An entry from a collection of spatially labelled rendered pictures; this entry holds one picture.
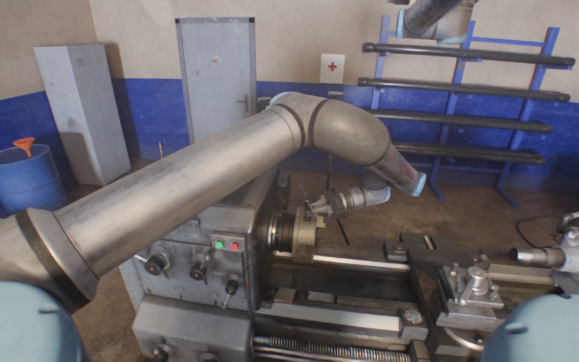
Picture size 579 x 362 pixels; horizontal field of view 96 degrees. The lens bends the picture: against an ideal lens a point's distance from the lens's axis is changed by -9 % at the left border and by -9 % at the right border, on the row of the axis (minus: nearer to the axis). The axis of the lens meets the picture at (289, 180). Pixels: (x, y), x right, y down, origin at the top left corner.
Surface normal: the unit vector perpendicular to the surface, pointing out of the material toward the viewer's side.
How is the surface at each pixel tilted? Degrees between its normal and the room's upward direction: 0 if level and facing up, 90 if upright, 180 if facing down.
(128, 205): 48
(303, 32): 90
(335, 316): 36
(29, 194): 90
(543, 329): 5
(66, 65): 90
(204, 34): 90
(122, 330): 0
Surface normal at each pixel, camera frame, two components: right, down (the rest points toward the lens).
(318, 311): -0.07, -0.46
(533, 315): -0.12, -0.92
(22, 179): 0.66, 0.36
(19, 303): 0.08, -0.86
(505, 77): -0.14, 0.45
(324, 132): -0.40, 0.33
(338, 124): -0.11, 0.07
